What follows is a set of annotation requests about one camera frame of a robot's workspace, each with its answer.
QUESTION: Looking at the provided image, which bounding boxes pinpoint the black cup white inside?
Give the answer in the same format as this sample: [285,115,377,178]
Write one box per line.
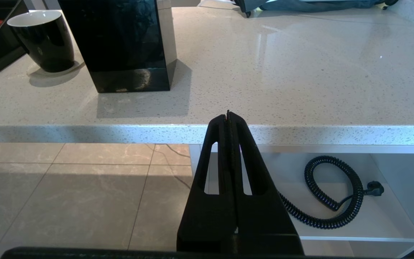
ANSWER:
[7,10,75,73]

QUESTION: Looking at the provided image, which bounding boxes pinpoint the black tissue box white top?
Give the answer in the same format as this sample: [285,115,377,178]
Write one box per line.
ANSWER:
[58,0,178,94]

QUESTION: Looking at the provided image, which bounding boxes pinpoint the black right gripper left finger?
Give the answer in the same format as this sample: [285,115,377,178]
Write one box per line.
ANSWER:
[177,111,237,252]

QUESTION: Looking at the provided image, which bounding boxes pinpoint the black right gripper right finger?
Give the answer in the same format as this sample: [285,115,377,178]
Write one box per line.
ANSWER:
[229,112,304,255]

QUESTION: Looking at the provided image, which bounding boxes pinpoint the clear round coaster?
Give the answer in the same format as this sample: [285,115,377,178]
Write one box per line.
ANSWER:
[27,60,85,78]

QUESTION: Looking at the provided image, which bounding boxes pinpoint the black coiled cable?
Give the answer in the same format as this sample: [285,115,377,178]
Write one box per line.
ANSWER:
[278,155,385,230]

